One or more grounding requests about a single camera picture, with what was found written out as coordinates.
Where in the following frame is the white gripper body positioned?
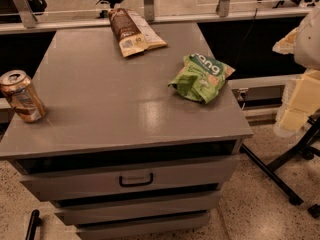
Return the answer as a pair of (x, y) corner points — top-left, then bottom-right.
(273, 69), (320, 138)

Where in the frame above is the brown chip bag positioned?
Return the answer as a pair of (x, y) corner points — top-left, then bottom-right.
(108, 8), (167, 57)

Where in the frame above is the black folding stand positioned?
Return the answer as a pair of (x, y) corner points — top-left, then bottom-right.
(240, 117), (320, 220)

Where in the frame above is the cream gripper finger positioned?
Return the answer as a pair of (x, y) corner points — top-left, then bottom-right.
(272, 28), (297, 55)

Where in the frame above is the orange soda can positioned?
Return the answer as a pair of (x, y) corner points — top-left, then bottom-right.
(0, 70), (46, 123)

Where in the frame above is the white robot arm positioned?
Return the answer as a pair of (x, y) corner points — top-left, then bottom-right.
(272, 7), (320, 137)

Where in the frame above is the black bar handle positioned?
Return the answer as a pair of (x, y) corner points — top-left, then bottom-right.
(25, 209), (42, 240)

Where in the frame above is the black hanging cable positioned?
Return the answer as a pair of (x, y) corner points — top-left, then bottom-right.
(233, 7), (259, 68)

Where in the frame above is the grey drawer cabinet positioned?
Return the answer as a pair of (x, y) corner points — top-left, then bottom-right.
(0, 23), (251, 240)

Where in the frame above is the black drawer handle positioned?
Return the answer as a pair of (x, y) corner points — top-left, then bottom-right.
(118, 173), (154, 188)

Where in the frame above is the green chip bag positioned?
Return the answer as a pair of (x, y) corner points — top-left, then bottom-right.
(169, 53), (235, 104)

